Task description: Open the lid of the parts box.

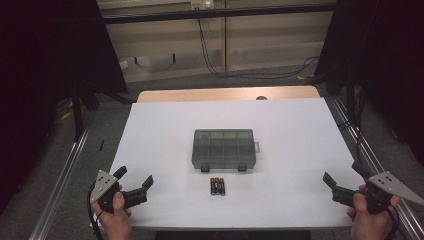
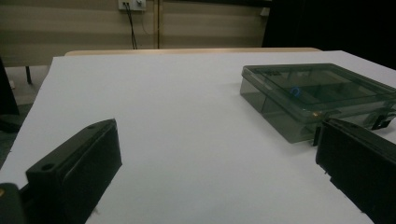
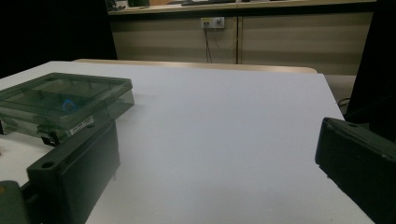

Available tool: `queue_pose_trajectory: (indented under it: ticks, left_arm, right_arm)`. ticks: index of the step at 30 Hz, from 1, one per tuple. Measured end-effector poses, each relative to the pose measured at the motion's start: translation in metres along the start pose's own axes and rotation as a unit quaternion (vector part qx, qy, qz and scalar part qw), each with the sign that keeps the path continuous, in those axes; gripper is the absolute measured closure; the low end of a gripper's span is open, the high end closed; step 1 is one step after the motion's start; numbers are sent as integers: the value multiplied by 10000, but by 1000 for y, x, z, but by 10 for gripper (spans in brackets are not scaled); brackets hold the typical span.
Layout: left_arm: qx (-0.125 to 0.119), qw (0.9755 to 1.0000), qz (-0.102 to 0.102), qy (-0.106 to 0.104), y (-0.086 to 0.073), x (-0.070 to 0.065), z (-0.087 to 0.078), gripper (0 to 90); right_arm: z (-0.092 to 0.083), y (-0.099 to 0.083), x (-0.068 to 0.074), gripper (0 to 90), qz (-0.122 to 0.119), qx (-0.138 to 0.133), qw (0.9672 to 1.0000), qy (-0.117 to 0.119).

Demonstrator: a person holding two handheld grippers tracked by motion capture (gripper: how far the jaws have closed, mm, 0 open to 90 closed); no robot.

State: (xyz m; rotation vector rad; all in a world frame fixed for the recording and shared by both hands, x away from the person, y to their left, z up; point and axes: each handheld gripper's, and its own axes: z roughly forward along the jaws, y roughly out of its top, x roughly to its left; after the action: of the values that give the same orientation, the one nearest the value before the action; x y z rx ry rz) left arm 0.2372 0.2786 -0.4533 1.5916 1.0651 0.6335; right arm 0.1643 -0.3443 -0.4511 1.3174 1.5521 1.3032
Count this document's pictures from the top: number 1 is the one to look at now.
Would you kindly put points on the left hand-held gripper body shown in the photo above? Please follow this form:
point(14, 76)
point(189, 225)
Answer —
point(103, 185)

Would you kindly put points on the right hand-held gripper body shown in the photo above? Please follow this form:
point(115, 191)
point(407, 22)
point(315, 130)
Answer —
point(388, 185)

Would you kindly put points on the grey transparent compartment box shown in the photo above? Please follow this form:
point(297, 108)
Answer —
point(223, 150)

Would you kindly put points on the person's left hand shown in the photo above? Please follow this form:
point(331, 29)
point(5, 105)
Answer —
point(116, 223)

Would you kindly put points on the person's right hand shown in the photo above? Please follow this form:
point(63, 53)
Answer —
point(368, 226)

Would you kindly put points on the small black floor piece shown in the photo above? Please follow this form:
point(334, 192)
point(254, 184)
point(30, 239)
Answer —
point(101, 145)

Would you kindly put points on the white table board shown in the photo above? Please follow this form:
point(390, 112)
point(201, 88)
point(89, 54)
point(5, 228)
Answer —
point(283, 140)

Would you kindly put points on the black metal stand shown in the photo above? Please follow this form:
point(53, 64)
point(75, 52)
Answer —
point(77, 113)

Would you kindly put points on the black curtain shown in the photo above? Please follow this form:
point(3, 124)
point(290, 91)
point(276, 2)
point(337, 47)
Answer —
point(40, 83)
point(383, 66)

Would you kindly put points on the black horizontal bar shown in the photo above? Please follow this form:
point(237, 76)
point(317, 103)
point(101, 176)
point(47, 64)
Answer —
point(216, 13)

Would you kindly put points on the aluminium floor rail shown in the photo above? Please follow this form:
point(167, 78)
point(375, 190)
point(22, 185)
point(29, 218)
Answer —
point(60, 186)
point(373, 156)

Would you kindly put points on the white wall socket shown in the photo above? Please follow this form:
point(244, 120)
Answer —
point(202, 4)

